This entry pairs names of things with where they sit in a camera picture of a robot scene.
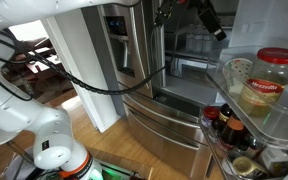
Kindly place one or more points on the jar with yellow lid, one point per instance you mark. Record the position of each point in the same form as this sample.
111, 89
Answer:
247, 166

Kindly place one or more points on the clear plastic water bottle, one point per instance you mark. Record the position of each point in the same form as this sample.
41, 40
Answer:
208, 43
190, 41
198, 41

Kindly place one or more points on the white carton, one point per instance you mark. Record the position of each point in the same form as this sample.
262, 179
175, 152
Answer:
277, 160

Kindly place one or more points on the shallow stainless refrigerator drawer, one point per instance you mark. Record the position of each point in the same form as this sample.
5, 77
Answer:
157, 108

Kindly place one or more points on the brown wooden furniture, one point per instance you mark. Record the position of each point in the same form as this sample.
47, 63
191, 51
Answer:
40, 66

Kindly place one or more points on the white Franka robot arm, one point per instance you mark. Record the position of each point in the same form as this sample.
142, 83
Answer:
50, 133

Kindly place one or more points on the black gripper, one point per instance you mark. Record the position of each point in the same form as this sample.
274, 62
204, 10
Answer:
166, 11

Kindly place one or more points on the refrigerator door with dispenser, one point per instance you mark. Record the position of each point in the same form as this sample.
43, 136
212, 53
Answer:
144, 40

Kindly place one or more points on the white-lined open refrigerator door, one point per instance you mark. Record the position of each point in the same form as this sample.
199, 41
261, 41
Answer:
270, 20

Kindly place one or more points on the red capped bottle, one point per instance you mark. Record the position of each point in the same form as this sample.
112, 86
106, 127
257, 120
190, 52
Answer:
210, 112

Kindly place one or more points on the shallow clear door bin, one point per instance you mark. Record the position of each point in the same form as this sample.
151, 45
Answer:
284, 126

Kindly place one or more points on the dark bottle orange label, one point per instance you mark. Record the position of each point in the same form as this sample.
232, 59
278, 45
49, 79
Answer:
232, 131

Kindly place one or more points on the dark glass bottle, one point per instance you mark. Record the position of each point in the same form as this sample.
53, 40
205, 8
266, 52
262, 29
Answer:
250, 141

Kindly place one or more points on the glass jar with red lid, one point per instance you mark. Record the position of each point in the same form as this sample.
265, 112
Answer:
267, 86

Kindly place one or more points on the white chair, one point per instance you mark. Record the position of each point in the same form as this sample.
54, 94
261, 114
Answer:
4, 140

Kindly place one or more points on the deep stainless freezer drawer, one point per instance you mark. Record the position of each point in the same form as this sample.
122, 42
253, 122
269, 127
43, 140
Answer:
164, 150

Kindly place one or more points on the deep clear door bin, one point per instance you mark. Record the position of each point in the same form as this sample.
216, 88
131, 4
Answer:
217, 156

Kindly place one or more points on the stainless steel refrigerator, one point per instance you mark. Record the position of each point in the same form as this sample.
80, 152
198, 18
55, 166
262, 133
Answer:
190, 90

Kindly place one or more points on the dark bottle black cap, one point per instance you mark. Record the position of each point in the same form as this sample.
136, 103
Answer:
224, 116

